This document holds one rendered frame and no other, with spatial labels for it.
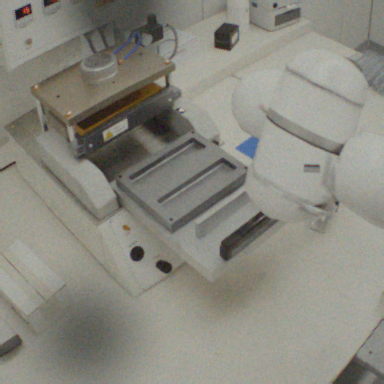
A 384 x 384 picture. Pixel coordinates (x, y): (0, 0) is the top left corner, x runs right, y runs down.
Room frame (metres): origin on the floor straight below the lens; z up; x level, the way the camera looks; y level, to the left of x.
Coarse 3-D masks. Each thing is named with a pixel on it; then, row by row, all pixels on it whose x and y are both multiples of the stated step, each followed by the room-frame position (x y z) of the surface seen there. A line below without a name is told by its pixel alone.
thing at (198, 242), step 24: (120, 192) 0.73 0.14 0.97; (240, 192) 0.68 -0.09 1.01; (144, 216) 0.67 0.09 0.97; (216, 216) 0.64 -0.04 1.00; (240, 216) 0.66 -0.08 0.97; (168, 240) 0.62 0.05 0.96; (192, 240) 0.61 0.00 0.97; (216, 240) 0.60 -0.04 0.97; (264, 240) 0.62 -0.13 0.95; (192, 264) 0.57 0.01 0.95; (216, 264) 0.55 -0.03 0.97
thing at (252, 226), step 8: (256, 216) 0.62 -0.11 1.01; (264, 216) 0.62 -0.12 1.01; (248, 224) 0.60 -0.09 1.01; (256, 224) 0.60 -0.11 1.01; (264, 224) 0.61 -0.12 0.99; (232, 232) 0.59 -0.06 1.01; (240, 232) 0.59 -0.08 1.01; (248, 232) 0.59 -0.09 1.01; (256, 232) 0.60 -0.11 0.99; (224, 240) 0.57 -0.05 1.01; (232, 240) 0.57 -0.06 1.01; (240, 240) 0.57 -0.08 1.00; (224, 248) 0.56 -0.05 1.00; (232, 248) 0.56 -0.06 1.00; (224, 256) 0.56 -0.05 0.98
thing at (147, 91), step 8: (144, 88) 0.95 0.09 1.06; (152, 88) 0.95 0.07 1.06; (160, 88) 0.95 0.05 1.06; (128, 96) 0.93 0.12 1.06; (136, 96) 0.92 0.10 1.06; (144, 96) 0.92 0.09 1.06; (112, 104) 0.90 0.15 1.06; (120, 104) 0.90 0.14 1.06; (128, 104) 0.90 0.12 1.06; (96, 112) 0.88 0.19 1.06; (104, 112) 0.88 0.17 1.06; (112, 112) 0.87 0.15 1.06; (120, 112) 0.88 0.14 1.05; (88, 120) 0.85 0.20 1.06; (96, 120) 0.85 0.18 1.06; (104, 120) 0.85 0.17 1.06; (80, 128) 0.83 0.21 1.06; (88, 128) 0.83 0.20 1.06; (80, 136) 0.84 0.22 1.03
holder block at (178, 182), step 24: (168, 144) 0.84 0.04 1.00; (192, 144) 0.85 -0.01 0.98; (144, 168) 0.77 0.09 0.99; (168, 168) 0.78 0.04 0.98; (192, 168) 0.76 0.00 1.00; (216, 168) 0.77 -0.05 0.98; (240, 168) 0.76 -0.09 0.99; (144, 192) 0.70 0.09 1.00; (168, 192) 0.70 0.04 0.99; (192, 192) 0.71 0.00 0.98; (216, 192) 0.70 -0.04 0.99; (168, 216) 0.64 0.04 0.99; (192, 216) 0.66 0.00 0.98
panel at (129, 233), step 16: (112, 224) 0.70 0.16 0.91; (128, 224) 0.72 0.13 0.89; (128, 240) 0.70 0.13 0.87; (144, 240) 0.71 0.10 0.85; (160, 240) 0.73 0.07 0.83; (128, 256) 0.68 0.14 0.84; (144, 256) 0.69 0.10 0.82; (160, 256) 0.71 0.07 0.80; (176, 256) 0.72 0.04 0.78; (144, 272) 0.67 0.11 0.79; (160, 272) 0.69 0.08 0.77; (144, 288) 0.65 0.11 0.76
